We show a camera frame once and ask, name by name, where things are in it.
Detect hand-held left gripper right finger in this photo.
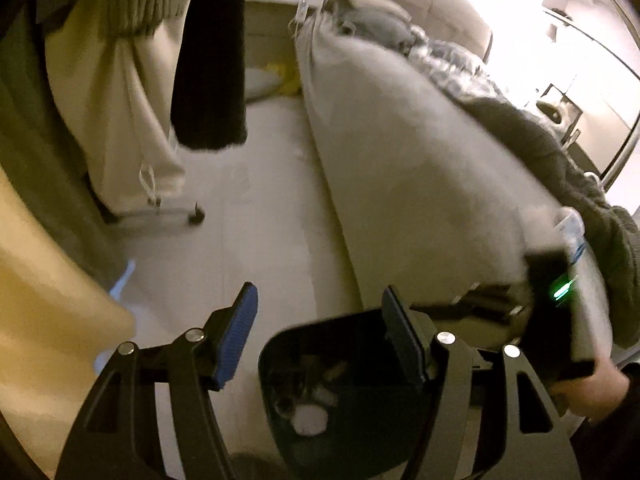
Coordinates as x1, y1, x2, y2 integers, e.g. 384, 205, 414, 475
381, 286, 583, 480

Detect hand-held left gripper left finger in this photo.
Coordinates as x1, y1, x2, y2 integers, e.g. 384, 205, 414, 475
54, 282, 259, 480

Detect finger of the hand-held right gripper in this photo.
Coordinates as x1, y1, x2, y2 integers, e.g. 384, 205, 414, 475
452, 282, 532, 307
415, 300, 532, 325

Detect black trash bin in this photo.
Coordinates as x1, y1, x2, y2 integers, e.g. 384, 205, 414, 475
257, 307, 526, 480

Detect person's right forearm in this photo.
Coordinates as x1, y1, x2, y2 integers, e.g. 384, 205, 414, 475
570, 370, 640, 480

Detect person's right hand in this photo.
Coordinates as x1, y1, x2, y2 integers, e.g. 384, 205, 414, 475
550, 355, 631, 423

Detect white crumpled paper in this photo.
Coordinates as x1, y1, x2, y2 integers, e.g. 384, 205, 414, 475
292, 404, 328, 435

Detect grey fleece blanket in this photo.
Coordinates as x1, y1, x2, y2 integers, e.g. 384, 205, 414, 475
467, 95, 640, 348

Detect bed with grey sheet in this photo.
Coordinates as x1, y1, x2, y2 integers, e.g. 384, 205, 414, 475
295, 0, 616, 351

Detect yellow curtain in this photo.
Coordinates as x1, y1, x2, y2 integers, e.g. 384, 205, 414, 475
0, 165, 136, 480

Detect blue patterned duvet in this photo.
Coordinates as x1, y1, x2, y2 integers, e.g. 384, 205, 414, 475
405, 27, 506, 106

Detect beige hanging trousers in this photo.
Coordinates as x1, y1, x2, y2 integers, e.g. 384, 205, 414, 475
45, 0, 187, 216

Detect sliding wardrobe door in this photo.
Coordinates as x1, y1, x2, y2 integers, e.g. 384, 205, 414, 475
500, 0, 640, 186

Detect yellow floor item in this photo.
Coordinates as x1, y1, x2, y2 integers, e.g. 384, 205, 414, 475
265, 62, 301, 95

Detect dark green cloth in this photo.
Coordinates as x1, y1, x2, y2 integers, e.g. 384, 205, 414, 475
0, 5, 126, 286

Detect grey pillow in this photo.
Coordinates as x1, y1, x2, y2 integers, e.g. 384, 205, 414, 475
345, 2, 416, 48

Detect beige upholstered headboard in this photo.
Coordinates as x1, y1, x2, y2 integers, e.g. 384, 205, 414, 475
345, 0, 493, 61

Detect black frame nightstand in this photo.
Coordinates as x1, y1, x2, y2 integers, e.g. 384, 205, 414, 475
537, 82, 583, 146

